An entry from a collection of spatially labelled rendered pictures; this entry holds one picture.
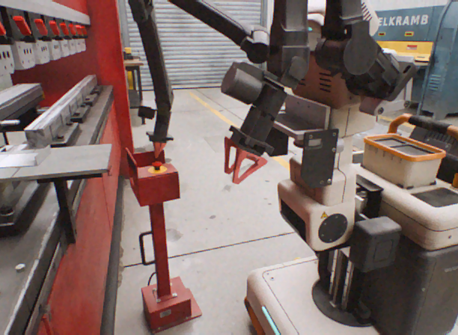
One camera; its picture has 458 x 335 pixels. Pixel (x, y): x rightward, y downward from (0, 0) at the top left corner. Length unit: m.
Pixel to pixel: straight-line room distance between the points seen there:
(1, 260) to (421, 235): 1.04
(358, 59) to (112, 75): 2.47
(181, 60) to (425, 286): 7.67
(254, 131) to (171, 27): 7.69
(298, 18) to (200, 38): 7.79
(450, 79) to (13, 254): 5.90
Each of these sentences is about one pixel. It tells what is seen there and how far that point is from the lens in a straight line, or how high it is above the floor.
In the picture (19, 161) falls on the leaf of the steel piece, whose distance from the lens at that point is 0.88.
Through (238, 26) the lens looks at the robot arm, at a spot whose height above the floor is 1.29.
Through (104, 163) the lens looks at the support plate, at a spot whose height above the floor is 1.00.
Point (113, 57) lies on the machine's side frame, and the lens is 2.95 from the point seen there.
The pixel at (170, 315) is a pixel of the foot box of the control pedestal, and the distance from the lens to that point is 1.67.
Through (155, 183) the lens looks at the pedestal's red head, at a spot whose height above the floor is 0.75.
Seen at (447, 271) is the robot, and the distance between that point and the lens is 1.23.
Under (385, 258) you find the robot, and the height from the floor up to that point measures 0.65.
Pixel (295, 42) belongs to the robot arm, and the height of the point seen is 1.26.
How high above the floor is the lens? 1.27
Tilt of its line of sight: 22 degrees down
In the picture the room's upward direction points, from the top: straight up
